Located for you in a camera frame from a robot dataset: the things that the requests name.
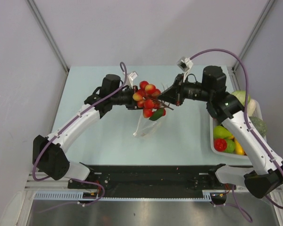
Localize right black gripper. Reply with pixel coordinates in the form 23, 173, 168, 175
158, 73, 213, 106

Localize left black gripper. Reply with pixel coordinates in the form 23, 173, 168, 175
110, 86, 149, 110

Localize clear zip top bag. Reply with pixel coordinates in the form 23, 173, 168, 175
133, 111, 166, 138

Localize green toy apple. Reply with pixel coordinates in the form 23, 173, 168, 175
213, 125, 232, 139

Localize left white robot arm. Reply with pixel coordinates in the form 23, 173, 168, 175
33, 72, 138, 188

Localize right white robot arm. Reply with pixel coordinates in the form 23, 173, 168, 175
158, 66, 283, 199

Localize red toy tomato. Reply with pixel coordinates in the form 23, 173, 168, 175
214, 138, 227, 152

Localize green toy cabbage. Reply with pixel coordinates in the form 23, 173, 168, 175
231, 90, 246, 106

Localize light green toy guava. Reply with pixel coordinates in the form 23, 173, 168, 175
224, 139, 235, 153

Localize white toy radish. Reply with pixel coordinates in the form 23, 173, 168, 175
247, 99, 257, 117

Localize white plastic fruit basket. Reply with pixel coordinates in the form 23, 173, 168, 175
209, 99, 262, 160

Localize green toy melon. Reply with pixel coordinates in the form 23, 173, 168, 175
250, 116, 267, 137

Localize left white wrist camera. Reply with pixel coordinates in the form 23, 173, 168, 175
124, 71, 138, 88

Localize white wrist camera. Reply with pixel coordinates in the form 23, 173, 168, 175
177, 57, 193, 82
124, 71, 138, 88

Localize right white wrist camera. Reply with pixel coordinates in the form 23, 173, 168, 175
177, 57, 193, 82

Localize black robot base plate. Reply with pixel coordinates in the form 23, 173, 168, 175
67, 165, 232, 199

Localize white slotted cable duct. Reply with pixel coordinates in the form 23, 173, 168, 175
34, 191, 212, 202

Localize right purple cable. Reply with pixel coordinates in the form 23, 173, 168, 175
190, 48, 283, 222

